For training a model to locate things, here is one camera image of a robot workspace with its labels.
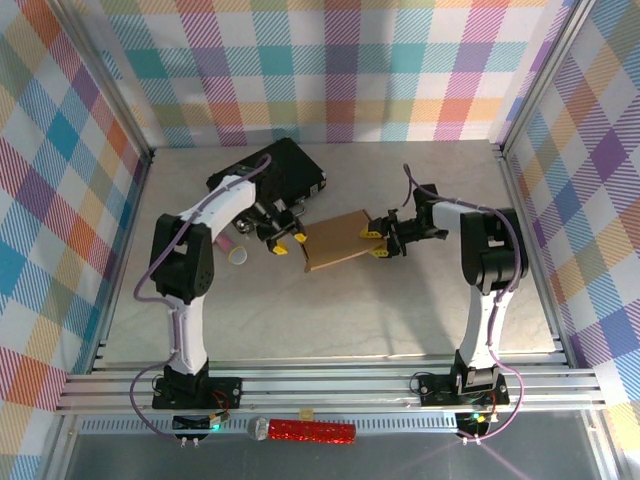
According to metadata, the brown cardboard box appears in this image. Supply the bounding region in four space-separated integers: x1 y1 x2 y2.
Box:
299 208 389 274

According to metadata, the black briefcase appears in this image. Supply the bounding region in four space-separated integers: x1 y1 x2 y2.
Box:
207 139 330 236

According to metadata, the perforated metal strip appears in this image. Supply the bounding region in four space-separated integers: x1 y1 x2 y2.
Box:
79 417 461 435

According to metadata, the red glitter microphone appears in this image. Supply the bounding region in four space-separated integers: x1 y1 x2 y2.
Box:
246 417 357 445

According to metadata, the aluminium side rail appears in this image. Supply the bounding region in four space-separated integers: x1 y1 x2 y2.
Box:
492 142 574 369
88 149 154 374

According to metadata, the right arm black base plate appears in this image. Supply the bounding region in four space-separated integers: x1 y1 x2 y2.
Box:
418 372 511 407

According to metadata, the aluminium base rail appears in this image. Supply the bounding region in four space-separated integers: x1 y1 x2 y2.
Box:
54 367 609 416

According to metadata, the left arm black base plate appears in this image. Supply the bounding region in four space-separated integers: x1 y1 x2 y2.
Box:
152 377 244 411

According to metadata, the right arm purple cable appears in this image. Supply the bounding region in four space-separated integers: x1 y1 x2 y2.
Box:
403 164 526 444

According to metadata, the aluminium frame post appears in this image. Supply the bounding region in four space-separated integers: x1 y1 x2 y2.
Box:
497 0 599 159
54 0 154 161

